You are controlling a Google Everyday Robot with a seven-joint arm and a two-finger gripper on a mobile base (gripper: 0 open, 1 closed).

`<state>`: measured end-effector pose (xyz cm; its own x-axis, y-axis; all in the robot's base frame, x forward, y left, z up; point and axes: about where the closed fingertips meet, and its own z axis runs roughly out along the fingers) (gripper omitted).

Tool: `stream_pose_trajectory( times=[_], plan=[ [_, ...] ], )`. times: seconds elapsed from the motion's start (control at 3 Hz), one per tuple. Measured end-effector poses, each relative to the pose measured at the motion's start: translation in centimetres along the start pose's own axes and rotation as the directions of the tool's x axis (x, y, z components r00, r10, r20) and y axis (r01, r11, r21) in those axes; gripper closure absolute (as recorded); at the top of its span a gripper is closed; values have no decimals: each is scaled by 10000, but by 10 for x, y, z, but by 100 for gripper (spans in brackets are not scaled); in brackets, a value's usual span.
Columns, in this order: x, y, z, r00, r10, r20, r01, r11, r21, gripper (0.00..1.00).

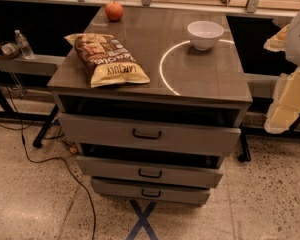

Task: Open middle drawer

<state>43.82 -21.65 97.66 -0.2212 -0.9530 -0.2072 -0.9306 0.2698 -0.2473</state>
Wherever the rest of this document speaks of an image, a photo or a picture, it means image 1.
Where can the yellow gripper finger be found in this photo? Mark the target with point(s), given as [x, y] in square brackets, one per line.
[277, 42]
[285, 108]

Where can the grey drawer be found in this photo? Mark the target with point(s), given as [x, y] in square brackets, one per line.
[150, 192]
[146, 135]
[149, 172]

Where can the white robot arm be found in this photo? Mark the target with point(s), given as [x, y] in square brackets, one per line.
[292, 51]

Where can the grey drawer cabinet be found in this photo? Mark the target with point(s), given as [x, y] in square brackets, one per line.
[187, 86]

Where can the grey bottom drawer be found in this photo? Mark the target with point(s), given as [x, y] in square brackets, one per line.
[150, 192]

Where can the grey top drawer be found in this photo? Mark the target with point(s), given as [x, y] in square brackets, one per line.
[146, 135]

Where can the white bowl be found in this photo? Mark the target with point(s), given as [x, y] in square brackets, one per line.
[203, 35]

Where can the red apple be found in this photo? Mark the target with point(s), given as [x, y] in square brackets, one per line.
[114, 11]

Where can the brown yellow chip bag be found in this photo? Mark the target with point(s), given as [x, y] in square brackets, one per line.
[106, 60]

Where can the grey side bench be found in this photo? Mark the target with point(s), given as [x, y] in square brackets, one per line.
[42, 65]

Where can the clear plastic water bottle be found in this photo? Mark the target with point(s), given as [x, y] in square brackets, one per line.
[23, 45]

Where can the small round dish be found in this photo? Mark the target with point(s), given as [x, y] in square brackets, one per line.
[8, 50]

